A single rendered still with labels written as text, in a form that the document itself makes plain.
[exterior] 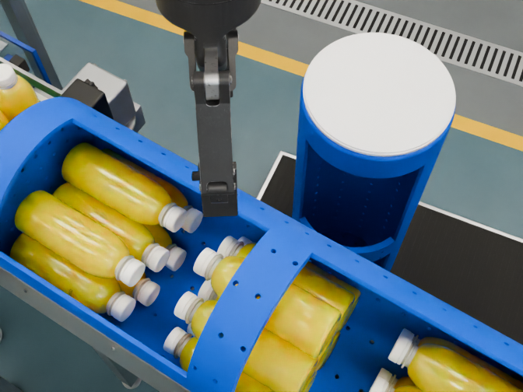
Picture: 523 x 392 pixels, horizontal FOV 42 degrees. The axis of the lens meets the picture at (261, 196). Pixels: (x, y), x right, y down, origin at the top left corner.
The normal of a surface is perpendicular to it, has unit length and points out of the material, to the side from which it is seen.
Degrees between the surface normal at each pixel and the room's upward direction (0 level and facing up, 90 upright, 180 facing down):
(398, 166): 90
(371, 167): 90
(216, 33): 85
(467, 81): 0
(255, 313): 16
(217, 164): 58
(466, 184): 0
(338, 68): 0
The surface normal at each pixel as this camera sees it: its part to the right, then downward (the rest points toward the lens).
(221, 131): 0.05, 0.50
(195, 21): -0.13, 0.83
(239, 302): -0.21, -0.23
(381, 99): -0.01, -0.47
